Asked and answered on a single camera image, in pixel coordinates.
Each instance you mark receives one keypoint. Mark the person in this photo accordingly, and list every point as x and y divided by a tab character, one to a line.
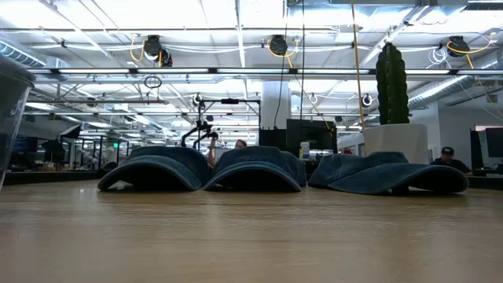
240	144
448	159

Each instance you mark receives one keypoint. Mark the white bottle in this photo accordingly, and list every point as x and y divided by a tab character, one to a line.
304	151

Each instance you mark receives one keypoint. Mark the blue denim baseball cap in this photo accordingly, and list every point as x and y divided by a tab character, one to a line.
385	173
157	169
255	159

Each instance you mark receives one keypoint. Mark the black studio lamp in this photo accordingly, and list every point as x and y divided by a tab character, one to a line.
71	131

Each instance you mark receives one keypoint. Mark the background black rig frame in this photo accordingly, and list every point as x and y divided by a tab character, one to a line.
230	101

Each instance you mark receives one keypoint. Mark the white plant pot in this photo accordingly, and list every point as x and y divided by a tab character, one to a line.
395	139

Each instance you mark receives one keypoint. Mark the clear plastic bin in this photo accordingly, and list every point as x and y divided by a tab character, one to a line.
6	169

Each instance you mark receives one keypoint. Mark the black computer monitor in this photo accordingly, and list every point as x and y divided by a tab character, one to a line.
24	144
310	133
495	142

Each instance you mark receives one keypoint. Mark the black equipment box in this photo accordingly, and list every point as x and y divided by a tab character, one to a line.
272	138

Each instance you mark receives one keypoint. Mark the long ceiling light strip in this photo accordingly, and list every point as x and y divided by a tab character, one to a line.
251	71

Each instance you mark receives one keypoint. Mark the silver air duct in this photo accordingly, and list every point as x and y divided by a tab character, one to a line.
19	55
444	88

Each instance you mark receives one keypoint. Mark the black partition panel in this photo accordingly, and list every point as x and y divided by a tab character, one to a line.
475	149

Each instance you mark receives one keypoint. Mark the green cactus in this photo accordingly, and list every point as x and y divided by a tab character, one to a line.
392	86

